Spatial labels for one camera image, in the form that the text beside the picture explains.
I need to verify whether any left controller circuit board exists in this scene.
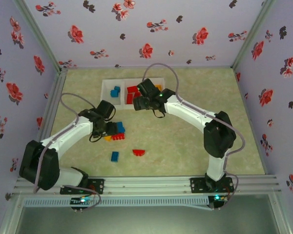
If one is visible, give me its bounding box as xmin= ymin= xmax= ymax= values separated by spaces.
xmin=70 ymin=196 xmax=95 ymax=214

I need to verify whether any controller circuit board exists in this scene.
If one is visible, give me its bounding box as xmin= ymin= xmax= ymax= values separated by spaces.
xmin=70 ymin=196 xmax=95 ymax=214
xmin=208 ymin=194 xmax=229 ymax=210

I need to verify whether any right controller circuit board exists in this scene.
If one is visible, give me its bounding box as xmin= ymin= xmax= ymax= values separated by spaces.
xmin=208 ymin=194 xmax=229 ymax=210

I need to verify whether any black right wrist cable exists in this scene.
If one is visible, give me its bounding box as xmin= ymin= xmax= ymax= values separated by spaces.
xmin=151 ymin=108 xmax=167 ymax=118

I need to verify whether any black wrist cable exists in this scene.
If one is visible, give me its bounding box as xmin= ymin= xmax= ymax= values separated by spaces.
xmin=89 ymin=133 xmax=105 ymax=143
xmin=151 ymin=108 xmax=167 ymax=118

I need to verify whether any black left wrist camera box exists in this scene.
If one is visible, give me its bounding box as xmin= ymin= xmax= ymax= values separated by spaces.
xmin=97 ymin=99 xmax=116 ymax=122

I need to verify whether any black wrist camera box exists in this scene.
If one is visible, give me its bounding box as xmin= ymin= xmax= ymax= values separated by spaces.
xmin=136 ymin=78 xmax=160 ymax=98
xmin=97 ymin=99 xmax=116 ymax=122

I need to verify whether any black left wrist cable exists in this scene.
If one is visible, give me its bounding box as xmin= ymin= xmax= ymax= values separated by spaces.
xmin=89 ymin=133 xmax=105 ymax=143

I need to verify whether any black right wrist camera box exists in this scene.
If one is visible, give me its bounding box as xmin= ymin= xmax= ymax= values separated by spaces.
xmin=136 ymin=78 xmax=160 ymax=98

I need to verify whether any grey right arm cable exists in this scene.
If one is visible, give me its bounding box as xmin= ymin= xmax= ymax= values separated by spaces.
xmin=142 ymin=62 xmax=245 ymax=210

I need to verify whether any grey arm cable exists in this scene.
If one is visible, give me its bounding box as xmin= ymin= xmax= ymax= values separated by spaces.
xmin=142 ymin=62 xmax=245 ymax=210
xmin=33 ymin=92 xmax=98 ymax=195

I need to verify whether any aluminium side rail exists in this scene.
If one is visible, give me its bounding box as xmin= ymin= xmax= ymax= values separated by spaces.
xmin=38 ymin=68 xmax=68 ymax=143

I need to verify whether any aluminium back rail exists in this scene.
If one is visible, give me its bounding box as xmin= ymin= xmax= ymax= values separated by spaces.
xmin=60 ymin=64 xmax=235 ymax=70

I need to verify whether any grey left arm cable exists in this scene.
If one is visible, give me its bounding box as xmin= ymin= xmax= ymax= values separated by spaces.
xmin=33 ymin=92 xmax=98 ymax=195

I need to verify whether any grey base cable loop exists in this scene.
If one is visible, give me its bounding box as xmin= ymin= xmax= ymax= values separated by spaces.
xmin=61 ymin=185 xmax=102 ymax=211

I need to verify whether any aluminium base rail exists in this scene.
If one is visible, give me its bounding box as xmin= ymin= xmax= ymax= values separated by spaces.
xmin=13 ymin=175 xmax=281 ymax=195

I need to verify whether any white slotted cable duct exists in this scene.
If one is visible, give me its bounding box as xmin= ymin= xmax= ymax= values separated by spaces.
xmin=22 ymin=196 xmax=210 ymax=208

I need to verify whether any aluminium corner post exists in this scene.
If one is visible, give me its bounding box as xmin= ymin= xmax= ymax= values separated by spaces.
xmin=230 ymin=0 xmax=277 ymax=69
xmin=12 ymin=0 xmax=64 ymax=73

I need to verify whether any aluminium lower frame rail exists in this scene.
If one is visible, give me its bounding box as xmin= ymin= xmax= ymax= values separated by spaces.
xmin=0 ymin=194 xmax=25 ymax=234
xmin=270 ymin=194 xmax=292 ymax=234

